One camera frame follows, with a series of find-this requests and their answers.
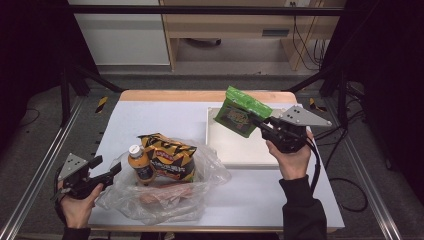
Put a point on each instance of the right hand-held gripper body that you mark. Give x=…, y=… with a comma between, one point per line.
x=288, y=138

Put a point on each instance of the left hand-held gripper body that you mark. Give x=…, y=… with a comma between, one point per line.
x=78, y=185

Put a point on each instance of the green snack packet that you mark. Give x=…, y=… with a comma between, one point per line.
x=235, y=118

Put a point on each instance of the white plastic bin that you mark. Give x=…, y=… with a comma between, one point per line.
x=240, y=150

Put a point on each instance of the reddish brown box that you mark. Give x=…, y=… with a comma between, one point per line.
x=166, y=195

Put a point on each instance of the black yellow chip bag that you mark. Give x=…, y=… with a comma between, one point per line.
x=170, y=160

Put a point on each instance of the clear plastic bag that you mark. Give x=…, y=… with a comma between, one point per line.
x=206, y=173

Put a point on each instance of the person's right hand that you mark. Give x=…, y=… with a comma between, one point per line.
x=295, y=165

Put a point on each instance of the person's left hand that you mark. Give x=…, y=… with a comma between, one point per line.
x=78, y=213

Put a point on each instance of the orange drink bottle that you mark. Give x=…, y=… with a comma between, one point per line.
x=141, y=168

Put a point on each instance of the yellow black tape strip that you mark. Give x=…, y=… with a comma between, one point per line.
x=101, y=104
x=313, y=104

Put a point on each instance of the black metal stand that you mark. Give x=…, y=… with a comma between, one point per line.
x=342, y=100
x=65, y=96

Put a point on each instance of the white table mat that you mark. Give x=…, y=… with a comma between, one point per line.
x=160, y=116

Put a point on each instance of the wooden table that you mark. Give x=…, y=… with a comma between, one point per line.
x=166, y=96

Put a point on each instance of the wooden desk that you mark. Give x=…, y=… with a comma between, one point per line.
x=233, y=25

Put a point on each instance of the black curtain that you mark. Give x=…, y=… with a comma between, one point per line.
x=30, y=66
x=390, y=83

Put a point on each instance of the black metal crossbar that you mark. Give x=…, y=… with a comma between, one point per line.
x=200, y=10

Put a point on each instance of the white cabinet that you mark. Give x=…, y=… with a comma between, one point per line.
x=123, y=36

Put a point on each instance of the aluminium rail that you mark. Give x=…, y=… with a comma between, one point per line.
x=366, y=160
x=43, y=163

